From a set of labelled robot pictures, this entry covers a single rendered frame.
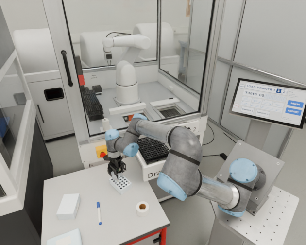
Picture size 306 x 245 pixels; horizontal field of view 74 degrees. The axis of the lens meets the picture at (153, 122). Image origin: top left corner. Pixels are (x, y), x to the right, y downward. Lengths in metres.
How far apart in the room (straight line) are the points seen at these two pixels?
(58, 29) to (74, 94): 0.33
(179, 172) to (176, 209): 1.49
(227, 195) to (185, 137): 0.35
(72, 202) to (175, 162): 0.74
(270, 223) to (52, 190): 1.26
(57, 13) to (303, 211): 2.56
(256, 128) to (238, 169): 0.94
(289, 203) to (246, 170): 0.50
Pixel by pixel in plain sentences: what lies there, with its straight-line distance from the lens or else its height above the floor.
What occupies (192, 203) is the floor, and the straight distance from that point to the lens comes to 2.23.
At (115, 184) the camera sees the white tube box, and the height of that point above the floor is 0.80.
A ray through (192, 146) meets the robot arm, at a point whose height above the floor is 1.34.
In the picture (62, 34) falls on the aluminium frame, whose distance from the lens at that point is 1.15.
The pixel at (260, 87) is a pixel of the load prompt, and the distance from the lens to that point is 1.85.
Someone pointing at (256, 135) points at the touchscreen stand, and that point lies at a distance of 1.98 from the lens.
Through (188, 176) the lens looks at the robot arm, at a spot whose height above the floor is 1.26.
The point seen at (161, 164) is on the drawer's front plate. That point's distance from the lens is 1.23.
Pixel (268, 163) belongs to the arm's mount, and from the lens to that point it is 1.26.
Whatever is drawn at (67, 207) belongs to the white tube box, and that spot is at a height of 0.81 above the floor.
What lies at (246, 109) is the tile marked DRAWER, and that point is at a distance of 1.79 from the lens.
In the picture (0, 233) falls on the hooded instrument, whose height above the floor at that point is 0.58.
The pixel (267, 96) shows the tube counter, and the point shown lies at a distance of 1.83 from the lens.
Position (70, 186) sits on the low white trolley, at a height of 0.76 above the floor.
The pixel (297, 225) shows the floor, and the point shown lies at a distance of 2.45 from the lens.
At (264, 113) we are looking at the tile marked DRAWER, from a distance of 1.79.
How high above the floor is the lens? 1.77
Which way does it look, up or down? 32 degrees down
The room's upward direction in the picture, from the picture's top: straight up
